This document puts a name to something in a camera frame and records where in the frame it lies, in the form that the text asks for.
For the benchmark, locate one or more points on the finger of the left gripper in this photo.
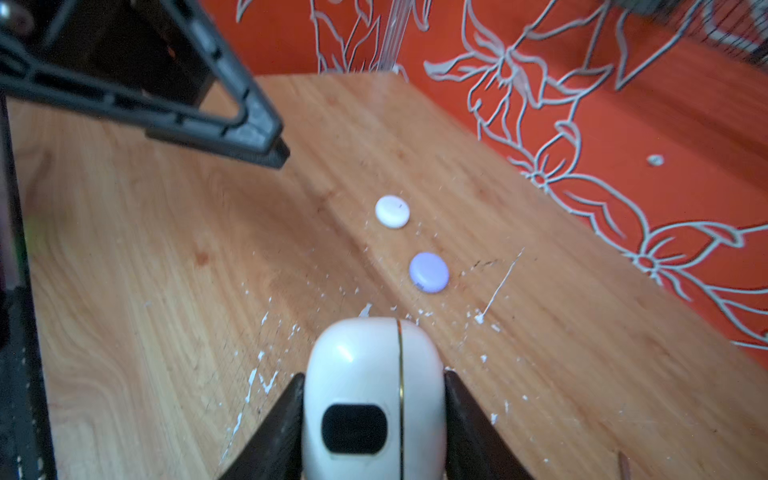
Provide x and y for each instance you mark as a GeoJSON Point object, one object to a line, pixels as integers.
{"type": "Point", "coordinates": [161, 66]}

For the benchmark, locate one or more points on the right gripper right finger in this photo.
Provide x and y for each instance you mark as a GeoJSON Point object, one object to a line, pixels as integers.
{"type": "Point", "coordinates": [475, 450]}

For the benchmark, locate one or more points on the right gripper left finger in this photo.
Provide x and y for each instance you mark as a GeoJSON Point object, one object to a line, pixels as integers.
{"type": "Point", "coordinates": [274, 451]}

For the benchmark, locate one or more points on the small white case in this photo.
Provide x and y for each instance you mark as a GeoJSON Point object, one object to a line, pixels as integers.
{"type": "Point", "coordinates": [374, 403]}

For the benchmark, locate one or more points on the white earbuds charging case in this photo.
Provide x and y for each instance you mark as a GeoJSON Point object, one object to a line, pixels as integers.
{"type": "Point", "coordinates": [392, 211]}

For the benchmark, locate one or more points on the purple round case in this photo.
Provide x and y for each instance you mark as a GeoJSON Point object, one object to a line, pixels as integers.
{"type": "Point", "coordinates": [429, 272]}

